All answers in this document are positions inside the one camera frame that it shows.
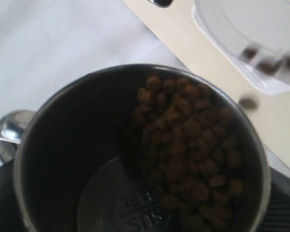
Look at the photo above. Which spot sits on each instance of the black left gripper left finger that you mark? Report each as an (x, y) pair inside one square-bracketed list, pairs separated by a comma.
[(10, 217)]

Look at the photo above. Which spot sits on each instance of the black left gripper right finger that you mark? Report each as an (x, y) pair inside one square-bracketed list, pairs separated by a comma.
[(273, 200)]

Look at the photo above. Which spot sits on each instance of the brown pellets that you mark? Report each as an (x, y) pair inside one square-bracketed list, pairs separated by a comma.
[(199, 152)]

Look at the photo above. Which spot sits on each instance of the steel mug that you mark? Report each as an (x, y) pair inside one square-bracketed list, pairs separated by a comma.
[(161, 3), (75, 165)]

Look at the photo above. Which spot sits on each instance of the white backdrop curtain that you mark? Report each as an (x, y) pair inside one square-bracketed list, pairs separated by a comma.
[(46, 44)]

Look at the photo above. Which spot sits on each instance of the clear plastic tall container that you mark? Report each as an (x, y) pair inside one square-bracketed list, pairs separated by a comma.
[(248, 32)]

